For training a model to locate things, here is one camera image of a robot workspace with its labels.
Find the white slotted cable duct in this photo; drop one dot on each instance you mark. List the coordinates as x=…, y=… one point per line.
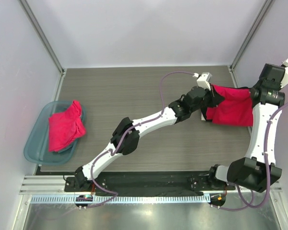
x=91, y=200

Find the right aluminium frame post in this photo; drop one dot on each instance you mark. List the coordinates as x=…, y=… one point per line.
x=267, y=4

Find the aluminium frame post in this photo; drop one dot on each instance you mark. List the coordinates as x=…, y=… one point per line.
x=40, y=33
x=267, y=4

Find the red t-shirt in bin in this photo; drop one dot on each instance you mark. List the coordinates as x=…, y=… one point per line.
x=65, y=127

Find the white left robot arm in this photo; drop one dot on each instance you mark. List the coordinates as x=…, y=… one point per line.
x=127, y=134

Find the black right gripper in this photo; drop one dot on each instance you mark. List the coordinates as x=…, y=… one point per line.
x=254, y=92

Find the red t-shirt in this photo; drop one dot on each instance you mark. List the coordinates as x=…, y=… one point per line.
x=232, y=107
x=65, y=127

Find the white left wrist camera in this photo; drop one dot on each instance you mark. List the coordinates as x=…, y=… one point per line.
x=203, y=80

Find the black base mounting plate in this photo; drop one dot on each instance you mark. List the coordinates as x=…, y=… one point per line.
x=126, y=181

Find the teal plastic bin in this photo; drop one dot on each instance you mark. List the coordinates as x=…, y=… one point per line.
x=36, y=148

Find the white sheet under stack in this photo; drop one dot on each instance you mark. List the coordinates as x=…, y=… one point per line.
x=202, y=118

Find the left aluminium frame post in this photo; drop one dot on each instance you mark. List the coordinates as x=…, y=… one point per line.
x=40, y=33

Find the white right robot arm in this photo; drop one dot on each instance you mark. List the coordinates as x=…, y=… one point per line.
x=256, y=170

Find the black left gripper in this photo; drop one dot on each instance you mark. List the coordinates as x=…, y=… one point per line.
x=211, y=96

